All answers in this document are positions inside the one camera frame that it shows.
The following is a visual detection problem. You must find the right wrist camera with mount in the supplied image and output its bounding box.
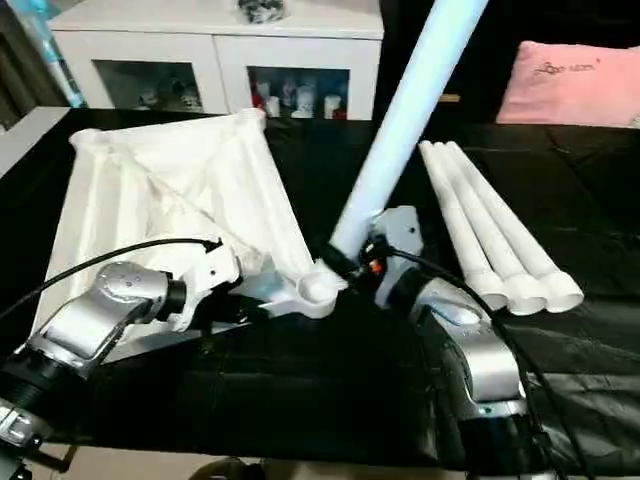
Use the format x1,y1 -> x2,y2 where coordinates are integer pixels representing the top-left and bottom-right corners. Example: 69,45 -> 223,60
375,205 -> 423,301

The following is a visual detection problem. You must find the black work mat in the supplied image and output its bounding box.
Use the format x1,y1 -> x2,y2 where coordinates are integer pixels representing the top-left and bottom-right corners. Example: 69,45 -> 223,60
0,105 -> 640,471

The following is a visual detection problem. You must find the grey curtain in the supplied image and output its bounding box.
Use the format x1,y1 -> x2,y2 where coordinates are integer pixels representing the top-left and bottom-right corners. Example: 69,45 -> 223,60
0,0 -> 81,126

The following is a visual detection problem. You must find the white plastic table top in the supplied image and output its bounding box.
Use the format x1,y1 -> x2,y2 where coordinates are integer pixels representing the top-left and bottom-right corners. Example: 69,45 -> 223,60
30,108 -> 347,349

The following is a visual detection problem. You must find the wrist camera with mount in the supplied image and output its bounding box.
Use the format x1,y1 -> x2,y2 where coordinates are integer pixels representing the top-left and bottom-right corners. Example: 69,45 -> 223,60
375,205 -> 423,301
182,243 -> 243,323

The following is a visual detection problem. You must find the white cabinet with glass doors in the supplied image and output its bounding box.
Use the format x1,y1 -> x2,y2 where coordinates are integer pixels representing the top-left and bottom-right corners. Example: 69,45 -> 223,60
48,0 -> 384,121

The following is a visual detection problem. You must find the pink pillow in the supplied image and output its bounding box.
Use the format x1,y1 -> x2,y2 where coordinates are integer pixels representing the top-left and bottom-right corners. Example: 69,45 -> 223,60
497,40 -> 640,129

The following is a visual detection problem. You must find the white plastic table leg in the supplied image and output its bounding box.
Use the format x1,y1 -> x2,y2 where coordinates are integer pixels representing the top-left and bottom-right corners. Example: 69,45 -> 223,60
418,142 -> 509,312
432,142 -> 547,316
445,140 -> 585,313
328,0 -> 491,263

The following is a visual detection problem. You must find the black furniture with yellow label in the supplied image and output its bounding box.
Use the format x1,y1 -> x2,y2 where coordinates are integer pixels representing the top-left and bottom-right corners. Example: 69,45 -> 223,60
380,0 -> 521,126

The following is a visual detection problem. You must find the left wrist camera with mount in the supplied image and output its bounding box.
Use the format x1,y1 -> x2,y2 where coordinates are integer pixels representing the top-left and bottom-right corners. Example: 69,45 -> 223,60
182,243 -> 243,323

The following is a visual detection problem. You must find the dark ornament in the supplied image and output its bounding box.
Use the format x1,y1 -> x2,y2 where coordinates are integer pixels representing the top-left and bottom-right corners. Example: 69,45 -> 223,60
238,0 -> 286,23

